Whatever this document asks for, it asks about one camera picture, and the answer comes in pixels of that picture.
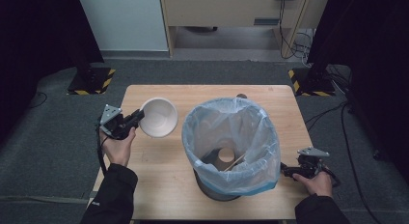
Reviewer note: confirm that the small dark round object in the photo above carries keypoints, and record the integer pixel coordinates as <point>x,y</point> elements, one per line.
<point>241,96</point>

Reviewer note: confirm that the wooden chopstick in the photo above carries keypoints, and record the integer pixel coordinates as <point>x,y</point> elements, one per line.
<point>234,162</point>

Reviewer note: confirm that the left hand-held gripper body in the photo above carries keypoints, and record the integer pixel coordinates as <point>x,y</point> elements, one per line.
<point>114,122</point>

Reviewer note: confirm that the striped black stand base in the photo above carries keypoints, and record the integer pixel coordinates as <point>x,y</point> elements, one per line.
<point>93,82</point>
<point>313,85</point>

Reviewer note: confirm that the white disposable bowl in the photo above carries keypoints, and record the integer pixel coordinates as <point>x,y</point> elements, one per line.
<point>160,117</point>

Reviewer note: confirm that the person's left hand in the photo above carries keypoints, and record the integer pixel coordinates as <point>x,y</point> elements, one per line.
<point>119,150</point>

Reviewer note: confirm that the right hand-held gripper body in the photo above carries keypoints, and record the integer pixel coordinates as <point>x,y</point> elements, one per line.
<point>311,162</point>

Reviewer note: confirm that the person's right hand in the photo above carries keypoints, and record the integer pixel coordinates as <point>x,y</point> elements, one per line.
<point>315,185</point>

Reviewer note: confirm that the black curtain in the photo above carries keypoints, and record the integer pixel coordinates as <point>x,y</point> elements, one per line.
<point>38,40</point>
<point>376,56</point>

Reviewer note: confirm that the light wooden desk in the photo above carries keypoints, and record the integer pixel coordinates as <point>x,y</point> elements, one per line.
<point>225,11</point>

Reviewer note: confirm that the dark round trash bin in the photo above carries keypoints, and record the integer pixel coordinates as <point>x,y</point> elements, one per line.
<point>210,190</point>

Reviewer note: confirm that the brown paper cup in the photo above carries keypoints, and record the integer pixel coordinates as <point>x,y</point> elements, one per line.
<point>226,156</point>

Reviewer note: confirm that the trash bin with plastic bag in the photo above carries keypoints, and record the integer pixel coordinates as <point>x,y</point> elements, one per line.
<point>260,140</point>

